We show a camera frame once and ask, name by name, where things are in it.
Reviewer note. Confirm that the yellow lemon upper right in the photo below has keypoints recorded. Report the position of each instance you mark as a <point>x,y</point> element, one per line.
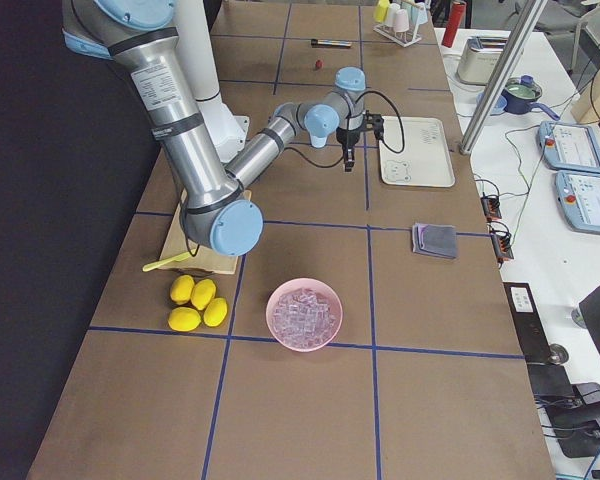
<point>203,293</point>

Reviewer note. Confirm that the white wire cup rack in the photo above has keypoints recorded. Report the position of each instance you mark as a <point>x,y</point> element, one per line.
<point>412,36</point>

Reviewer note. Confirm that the pink bowl of ice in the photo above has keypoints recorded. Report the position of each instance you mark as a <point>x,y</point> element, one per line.
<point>304,314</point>

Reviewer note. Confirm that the bamboo cutting board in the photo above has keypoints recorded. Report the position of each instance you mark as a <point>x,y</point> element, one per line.
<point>203,258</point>

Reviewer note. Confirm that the grey folded cloth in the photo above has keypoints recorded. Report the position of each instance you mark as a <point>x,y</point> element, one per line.
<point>435,240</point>

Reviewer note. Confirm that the red bottle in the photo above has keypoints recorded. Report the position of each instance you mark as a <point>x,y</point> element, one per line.
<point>456,14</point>

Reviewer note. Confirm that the cream bear serving tray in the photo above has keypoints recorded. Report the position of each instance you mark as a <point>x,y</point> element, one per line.
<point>417,154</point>

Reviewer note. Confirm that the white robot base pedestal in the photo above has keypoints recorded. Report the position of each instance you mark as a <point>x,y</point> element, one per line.
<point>194,52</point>

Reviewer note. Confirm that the blue plastic cup on rack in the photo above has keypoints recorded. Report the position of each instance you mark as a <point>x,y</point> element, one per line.
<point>418,16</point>

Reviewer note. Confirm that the aluminium frame post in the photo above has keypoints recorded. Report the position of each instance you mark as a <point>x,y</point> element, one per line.
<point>503,69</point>

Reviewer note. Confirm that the orange black adapter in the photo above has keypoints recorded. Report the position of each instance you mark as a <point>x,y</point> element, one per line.
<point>491,207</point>
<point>501,238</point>

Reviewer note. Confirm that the teach pendant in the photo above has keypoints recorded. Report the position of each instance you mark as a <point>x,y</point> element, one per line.
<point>578,195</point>
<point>569,147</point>

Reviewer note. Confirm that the silver toaster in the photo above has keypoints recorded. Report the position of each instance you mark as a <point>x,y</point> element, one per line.
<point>479,58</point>

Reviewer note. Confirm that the yellow-green plastic cup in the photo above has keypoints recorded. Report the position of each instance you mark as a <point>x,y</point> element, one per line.
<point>381,9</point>

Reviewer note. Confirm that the yellow-green plastic knife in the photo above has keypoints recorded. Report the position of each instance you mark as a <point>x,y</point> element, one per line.
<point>166,261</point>

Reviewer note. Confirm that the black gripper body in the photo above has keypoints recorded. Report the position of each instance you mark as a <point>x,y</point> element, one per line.
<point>346,138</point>

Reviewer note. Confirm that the lower orange black adapter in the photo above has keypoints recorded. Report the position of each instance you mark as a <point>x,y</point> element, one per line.
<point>501,238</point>

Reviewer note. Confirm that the upper teach pendant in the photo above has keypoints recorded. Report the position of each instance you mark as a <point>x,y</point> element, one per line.
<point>569,147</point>

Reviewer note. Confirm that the pink plastic cup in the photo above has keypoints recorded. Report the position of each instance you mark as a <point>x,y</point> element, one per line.
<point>402,22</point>

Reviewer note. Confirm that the white plastic cup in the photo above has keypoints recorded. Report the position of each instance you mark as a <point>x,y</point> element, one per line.
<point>389,19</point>

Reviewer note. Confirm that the stainless steel muddler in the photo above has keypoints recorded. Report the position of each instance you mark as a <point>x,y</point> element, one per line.
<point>329,43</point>

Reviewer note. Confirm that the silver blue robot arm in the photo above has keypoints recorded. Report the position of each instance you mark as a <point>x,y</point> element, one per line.
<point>165,47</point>

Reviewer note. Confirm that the lower teach pendant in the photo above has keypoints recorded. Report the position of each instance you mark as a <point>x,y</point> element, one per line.
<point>578,195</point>

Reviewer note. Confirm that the light blue plastic cup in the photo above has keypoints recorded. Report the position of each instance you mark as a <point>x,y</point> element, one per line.
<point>317,141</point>

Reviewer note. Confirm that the upper orange black adapter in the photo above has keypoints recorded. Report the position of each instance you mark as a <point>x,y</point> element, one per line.
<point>491,207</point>

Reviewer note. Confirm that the blue pot with lid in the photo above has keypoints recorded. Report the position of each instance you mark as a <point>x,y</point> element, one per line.
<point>521,95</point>

